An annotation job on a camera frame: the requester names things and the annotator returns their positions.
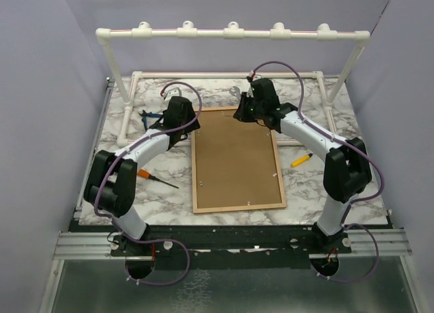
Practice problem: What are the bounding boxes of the brown wooden picture frame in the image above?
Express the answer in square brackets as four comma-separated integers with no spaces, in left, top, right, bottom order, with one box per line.
[191,106,287,214]

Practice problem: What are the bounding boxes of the yellow black screwdriver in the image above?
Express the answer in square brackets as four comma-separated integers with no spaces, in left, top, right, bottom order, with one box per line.
[291,153,313,167]

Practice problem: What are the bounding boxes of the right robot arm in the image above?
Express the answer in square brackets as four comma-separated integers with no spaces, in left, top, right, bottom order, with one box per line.
[233,78,372,253]

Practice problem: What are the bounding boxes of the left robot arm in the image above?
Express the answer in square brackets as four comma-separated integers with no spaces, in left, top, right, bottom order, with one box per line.
[83,96,200,255]

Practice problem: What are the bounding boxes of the silver open-end wrench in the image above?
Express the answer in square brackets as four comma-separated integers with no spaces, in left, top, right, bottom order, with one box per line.
[229,86,241,99]

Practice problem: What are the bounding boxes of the white PVC pipe rack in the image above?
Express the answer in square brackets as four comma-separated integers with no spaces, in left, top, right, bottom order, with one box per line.
[96,20,371,147]

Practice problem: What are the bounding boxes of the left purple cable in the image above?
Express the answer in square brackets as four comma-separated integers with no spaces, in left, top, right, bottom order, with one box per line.
[93,82,204,287]

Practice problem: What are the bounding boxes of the purple cable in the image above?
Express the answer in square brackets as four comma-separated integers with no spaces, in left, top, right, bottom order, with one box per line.
[93,82,204,287]
[247,60,387,284]

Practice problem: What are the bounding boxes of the blue handled pliers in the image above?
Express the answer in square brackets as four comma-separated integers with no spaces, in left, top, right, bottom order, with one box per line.
[139,110,163,131]

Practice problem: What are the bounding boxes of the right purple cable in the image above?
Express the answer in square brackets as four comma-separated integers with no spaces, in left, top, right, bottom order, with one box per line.
[247,60,387,284]

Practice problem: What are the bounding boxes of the orange handled screwdriver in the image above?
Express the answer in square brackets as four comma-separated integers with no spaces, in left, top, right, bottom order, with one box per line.
[137,169,178,189]

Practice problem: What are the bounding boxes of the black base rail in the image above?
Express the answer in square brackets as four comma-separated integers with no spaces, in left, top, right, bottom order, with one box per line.
[90,226,411,270]

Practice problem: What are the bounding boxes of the aluminium extrusion rail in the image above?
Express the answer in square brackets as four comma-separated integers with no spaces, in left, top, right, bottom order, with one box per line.
[54,230,116,260]

